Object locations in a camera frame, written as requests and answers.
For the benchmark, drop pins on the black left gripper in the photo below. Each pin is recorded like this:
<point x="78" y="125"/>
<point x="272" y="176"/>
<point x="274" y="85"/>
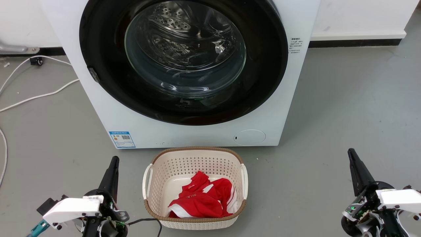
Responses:
<point x="111" y="210"/>

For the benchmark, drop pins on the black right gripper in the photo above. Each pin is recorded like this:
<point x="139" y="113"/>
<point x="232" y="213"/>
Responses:
<point x="363" y="205"/>

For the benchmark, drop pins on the black round glass washer door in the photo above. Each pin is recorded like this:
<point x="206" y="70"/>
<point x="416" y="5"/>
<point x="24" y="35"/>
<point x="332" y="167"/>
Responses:
<point x="263" y="82"/>

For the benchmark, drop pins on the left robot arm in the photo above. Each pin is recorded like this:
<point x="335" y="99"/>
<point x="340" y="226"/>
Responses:
<point x="90" y="228"/>

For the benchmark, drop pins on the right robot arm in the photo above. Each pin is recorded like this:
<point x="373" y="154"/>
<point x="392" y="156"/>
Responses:
<point x="393" y="227"/>

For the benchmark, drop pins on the white front-load washing machine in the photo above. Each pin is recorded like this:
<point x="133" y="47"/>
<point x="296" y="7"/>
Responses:
<point x="197" y="135"/>

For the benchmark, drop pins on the blue energy label sticker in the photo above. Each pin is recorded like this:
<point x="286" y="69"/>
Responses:
<point x="122" y="140"/>

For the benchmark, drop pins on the beige plastic laundry basket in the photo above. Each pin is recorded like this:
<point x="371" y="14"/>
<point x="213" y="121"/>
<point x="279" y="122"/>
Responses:
<point x="171" y="164"/>

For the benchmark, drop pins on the red and white garment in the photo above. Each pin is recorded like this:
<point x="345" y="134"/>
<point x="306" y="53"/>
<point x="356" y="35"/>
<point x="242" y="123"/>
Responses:
<point x="197" y="204"/>

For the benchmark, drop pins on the round white filter cover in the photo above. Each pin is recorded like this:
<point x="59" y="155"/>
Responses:
<point x="250" y="137"/>

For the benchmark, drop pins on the small printed text sticker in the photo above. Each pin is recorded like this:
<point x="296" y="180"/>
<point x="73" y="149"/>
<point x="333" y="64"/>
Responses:
<point x="294" y="45"/>

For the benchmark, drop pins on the steel perforated washer drum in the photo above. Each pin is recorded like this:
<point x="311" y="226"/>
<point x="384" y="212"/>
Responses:
<point x="171" y="19"/>

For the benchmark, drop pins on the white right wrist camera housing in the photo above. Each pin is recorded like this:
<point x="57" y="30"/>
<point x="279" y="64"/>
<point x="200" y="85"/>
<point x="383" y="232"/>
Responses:
<point x="401" y="197"/>

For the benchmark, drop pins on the black wall skirting strip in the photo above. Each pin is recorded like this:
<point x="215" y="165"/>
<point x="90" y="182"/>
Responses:
<point x="355" y="43"/>

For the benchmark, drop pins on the grey metal floor bracket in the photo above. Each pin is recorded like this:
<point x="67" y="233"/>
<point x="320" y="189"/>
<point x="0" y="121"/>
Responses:
<point x="14" y="49"/>

